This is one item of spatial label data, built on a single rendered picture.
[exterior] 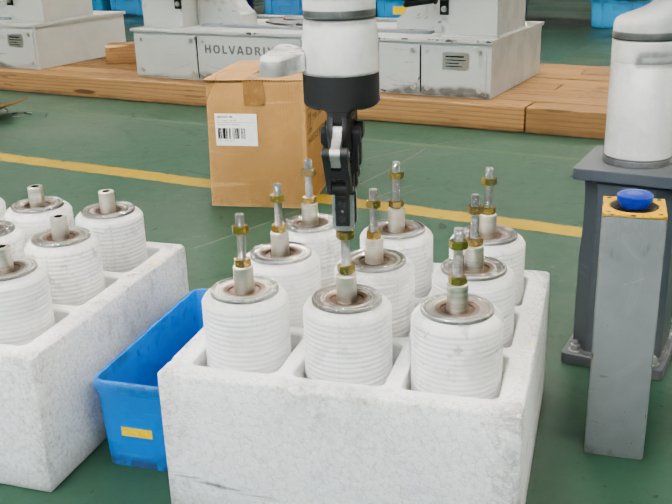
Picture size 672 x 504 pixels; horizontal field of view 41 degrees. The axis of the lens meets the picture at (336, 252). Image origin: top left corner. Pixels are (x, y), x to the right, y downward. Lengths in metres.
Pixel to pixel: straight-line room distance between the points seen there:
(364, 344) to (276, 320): 0.11
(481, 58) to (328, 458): 2.11
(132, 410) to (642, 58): 0.79
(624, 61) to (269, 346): 0.62
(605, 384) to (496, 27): 1.98
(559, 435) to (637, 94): 0.46
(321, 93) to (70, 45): 3.32
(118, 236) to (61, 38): 2.86
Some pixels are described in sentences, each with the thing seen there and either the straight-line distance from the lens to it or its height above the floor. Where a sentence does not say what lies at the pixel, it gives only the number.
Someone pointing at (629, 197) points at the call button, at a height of 0.33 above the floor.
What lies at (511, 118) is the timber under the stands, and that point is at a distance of 2.85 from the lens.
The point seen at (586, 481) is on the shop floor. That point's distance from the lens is 1.14.
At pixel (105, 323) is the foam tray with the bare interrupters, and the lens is 1.20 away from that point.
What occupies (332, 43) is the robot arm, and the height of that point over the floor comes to 0.53.
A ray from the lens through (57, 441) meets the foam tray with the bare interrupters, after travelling 1.15.
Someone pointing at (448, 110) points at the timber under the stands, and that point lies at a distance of 2.92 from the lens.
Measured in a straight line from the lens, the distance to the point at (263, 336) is 0.98.
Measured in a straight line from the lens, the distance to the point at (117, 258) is 1.30.
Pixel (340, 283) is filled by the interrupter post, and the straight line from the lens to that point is 0.95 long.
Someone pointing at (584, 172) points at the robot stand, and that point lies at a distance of 1.29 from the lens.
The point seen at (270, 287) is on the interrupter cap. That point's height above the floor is 0.25.
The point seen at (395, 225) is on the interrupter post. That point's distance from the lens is 1.16.
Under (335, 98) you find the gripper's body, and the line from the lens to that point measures 0.86.
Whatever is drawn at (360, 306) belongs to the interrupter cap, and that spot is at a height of 0.25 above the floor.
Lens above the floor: 0.63
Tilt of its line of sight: 20 degrees down
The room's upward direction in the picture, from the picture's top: 2 degrees counter-clockwise
